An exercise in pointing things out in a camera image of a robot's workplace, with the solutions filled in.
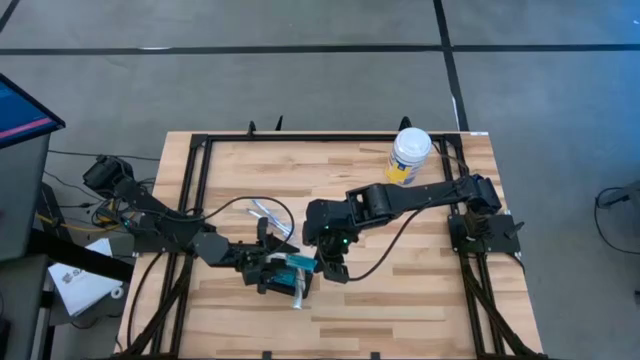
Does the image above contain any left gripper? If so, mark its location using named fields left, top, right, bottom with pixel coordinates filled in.
left=227, top=218, right=300, bottom=295

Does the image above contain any black wire toothbrush holder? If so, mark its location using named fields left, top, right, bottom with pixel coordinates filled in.
left=264, top=252, right=321, bottom=303

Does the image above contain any blue white wrapped toothbrush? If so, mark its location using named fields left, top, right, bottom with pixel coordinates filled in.
left=252, top=198, right=296, bottom=235

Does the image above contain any yellow Lysol wipes canister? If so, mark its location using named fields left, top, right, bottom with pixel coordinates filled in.
left=383, top=126, right=433, bottom=187

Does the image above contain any white printed booklet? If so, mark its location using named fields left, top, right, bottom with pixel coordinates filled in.
left=47, top=237, right=125, bottom=318

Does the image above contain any black metal beam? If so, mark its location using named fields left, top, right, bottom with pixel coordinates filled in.
left=27, top=228, right=136, bottom=284

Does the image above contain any dark grey cabinet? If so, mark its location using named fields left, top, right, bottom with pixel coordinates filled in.
left=0, top=253, right=54, bottom=360

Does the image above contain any grey metal leg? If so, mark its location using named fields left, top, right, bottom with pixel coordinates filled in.
left=597, top=178, right=640, bottom=210

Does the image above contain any blue-screen monitor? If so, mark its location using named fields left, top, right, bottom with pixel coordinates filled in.
left=0, top=72, right=67, bottom=150

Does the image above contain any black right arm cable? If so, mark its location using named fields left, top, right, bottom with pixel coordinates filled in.
left=347, top=142, right=474, bottom=282

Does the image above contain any black aluminium table frame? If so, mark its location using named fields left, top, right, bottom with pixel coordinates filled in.
left=117, top=115, right=549, bottom=360

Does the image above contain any black hanging base cable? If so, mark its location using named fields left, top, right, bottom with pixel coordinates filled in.
left=125, top=251, right=166, bottom=351

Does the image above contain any yellow cable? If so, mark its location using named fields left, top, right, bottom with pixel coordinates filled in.
left=33, top=213, right=124, bottom=234

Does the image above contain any thin black floor cable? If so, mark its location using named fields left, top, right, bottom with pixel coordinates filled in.
left=47, top=148, right=161, bottom=163

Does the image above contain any black looped floor cable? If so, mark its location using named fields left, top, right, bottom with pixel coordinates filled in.
left=593, top=186, right=640, bottom=255

